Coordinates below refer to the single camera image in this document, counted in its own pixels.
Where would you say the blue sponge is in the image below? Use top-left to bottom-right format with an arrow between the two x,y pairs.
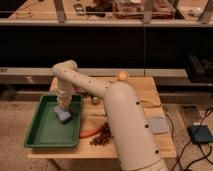
54,106 -> 72,123

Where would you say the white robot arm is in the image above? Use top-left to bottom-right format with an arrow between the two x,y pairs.
52,60 -> 168,171

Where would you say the green plastic tray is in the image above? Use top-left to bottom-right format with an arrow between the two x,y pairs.
24,94 -> 83,148

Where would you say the small metal object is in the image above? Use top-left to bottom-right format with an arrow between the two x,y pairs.
91,97 -> 100,105

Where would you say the wooden table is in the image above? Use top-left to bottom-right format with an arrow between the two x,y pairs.
27,77 -> 176,159

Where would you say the orange carrot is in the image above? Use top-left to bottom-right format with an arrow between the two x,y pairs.
79,128 -> 101,138

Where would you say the dark grape bunch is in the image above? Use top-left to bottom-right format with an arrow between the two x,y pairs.
90,122 -> 112,146

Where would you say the grey cloth square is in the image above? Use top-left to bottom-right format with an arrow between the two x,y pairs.
149,117 -> 169,134

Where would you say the black box on right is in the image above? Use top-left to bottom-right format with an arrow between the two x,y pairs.
185,55 -> 213,83

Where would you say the black power adapter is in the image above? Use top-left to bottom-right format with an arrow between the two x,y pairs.
187,125 -> 213,144

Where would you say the black cable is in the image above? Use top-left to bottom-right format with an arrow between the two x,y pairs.
163,105 -> 213,171

